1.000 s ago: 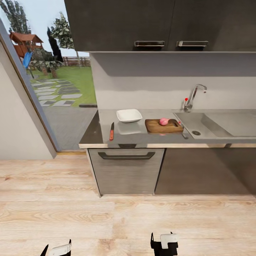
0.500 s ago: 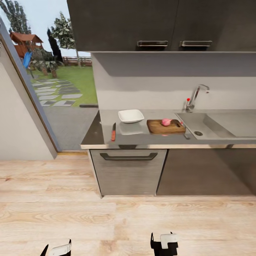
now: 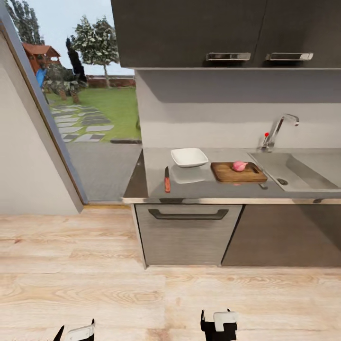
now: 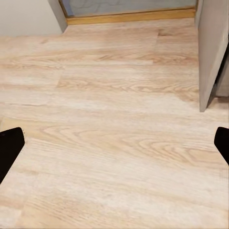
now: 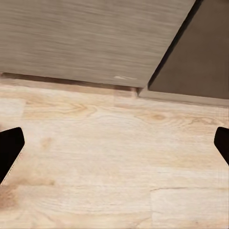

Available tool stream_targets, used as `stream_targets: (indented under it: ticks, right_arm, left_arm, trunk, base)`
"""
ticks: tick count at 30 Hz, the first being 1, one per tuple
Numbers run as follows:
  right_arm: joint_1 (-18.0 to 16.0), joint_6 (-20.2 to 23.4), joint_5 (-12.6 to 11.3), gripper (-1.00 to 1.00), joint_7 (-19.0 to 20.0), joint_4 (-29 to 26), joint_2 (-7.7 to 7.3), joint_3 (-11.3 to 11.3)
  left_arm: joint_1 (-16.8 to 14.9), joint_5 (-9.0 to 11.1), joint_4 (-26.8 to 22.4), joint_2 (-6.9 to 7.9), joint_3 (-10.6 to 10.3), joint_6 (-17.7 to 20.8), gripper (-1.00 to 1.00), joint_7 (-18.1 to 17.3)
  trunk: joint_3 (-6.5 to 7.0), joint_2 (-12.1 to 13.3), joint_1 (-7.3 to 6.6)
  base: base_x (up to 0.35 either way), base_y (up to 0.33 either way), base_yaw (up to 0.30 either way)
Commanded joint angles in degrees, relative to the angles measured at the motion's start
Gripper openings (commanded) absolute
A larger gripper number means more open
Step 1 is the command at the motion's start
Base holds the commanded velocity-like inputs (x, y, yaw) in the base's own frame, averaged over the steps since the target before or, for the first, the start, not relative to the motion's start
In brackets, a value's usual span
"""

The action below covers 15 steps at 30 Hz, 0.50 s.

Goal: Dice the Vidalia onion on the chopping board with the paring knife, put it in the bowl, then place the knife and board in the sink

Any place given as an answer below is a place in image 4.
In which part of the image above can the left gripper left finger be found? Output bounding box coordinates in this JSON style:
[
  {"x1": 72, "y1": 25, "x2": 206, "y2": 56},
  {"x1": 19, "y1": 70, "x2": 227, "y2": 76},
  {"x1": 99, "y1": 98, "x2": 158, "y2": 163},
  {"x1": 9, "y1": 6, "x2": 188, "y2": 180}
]
[{"x1": 0, "y1": 127, "x2": 25, "y2": 184}]

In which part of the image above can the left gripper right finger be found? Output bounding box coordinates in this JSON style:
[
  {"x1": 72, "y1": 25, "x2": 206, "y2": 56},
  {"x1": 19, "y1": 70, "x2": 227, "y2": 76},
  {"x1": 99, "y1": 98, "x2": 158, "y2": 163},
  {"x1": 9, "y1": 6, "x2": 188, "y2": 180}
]
[{"x1": 214, "y1": 127, "x2": 229, "y2": 165}]

